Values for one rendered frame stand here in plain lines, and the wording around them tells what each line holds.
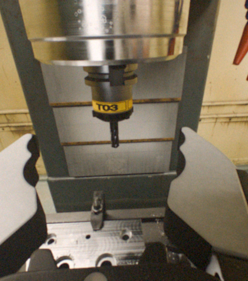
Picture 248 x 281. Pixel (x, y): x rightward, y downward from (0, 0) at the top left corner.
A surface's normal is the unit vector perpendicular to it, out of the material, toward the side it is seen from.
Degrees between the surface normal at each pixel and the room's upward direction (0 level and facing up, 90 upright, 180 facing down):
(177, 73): 90
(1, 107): 90
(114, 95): 90
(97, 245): 0
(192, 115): 90
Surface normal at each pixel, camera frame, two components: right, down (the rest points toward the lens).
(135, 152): 0.04, 0.48
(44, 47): -0.62, 0.39
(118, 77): 0.27, 0.46
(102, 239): -0.03, -0.88
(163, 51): 0.64, 0.35
